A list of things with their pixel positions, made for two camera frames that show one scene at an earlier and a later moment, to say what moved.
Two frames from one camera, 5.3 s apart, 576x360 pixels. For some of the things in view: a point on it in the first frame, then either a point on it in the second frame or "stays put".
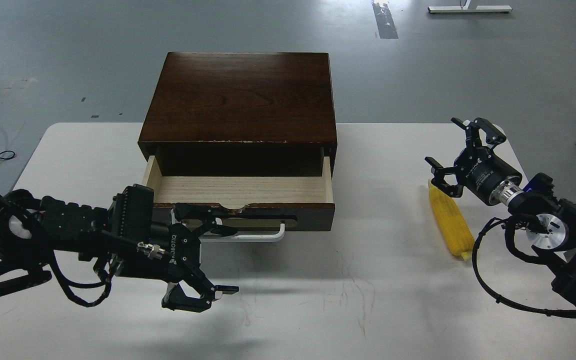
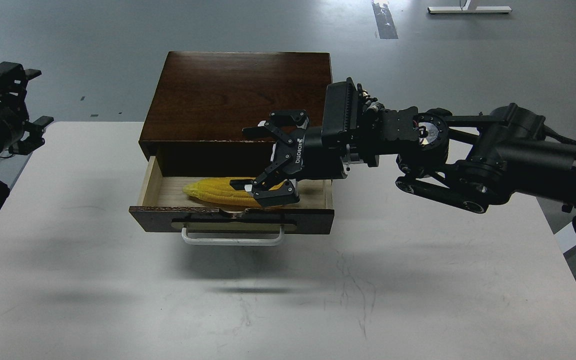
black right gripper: [480, 169] to [319, 160]
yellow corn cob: [452, 222] to [219, 190]
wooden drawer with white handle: [260, 208] stays put
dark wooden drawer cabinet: [242, 114] stays put
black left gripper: [173, 256] to [6, 111]
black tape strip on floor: [384, 21] stays put
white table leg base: [467, 8] stays put
